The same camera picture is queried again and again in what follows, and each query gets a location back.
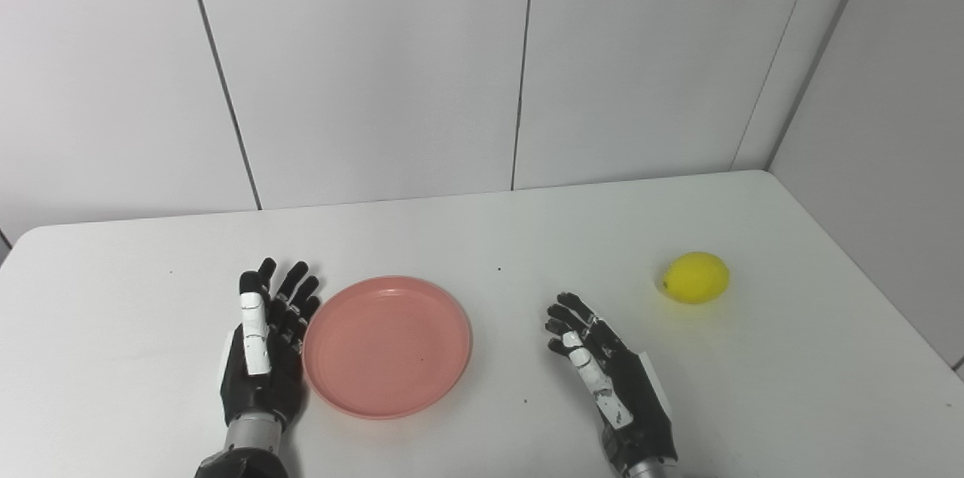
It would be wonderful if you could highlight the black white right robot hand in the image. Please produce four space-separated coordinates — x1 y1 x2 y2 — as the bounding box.
545 292 679 476

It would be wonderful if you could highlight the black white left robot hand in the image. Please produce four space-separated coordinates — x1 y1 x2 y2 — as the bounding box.
218 257 322 431

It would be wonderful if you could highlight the pink round plate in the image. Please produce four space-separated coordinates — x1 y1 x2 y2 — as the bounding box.
301 276 474 420

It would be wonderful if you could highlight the yellow lemon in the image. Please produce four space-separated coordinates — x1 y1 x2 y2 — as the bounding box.
661 251 731 306

